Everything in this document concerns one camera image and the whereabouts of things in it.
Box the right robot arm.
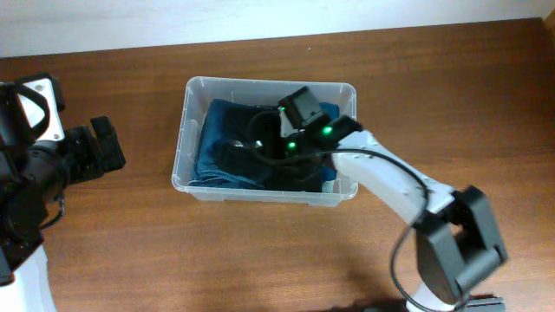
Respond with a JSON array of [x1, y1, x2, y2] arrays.
[[261, 87, 508, 311]]

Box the black taped cloth bundle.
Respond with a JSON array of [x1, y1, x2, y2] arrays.
[[211, 103, 279, 184]]

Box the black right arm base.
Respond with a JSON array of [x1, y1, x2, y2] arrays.
[[361, 296, 506, 312]]

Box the black taped shirt bundle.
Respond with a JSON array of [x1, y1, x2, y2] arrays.
[[261, 159, 323, 192]]

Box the clear plastic storage bin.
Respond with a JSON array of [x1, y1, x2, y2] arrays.
[[171, 76, 358, 207]]

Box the dark blue jeans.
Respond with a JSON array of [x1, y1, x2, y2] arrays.
[[188, 99, 262, 189]]

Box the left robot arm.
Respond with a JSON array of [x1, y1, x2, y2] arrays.
[[1, 74, 126, 312]]

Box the blue taped shirt bundle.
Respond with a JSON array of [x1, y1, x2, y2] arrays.
[[320, 102, 340, 182]]

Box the light blue jeans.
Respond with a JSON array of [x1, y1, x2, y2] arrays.
[[322, 180, 335, 193]]

